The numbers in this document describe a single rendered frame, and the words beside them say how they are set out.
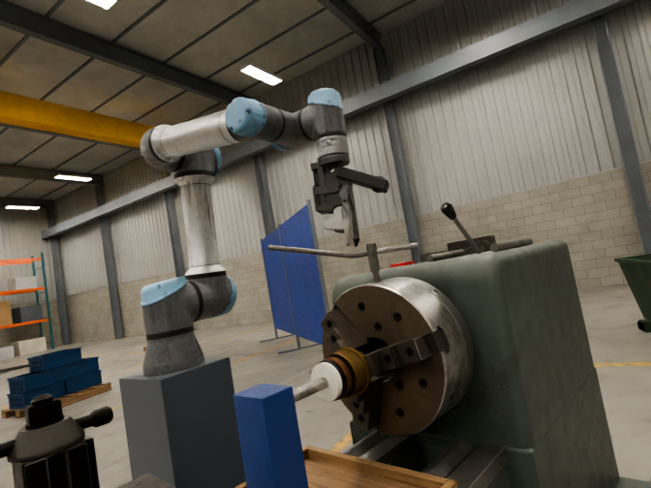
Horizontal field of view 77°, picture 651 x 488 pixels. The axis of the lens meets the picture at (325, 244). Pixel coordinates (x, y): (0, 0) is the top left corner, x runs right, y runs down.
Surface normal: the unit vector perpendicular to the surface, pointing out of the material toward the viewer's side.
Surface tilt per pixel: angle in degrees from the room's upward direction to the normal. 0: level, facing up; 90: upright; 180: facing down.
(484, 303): 90
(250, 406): 90
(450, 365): 95
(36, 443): 60
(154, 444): 90
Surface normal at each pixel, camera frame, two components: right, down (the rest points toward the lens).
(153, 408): -0.60, 0.04
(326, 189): -0.18, -0.02
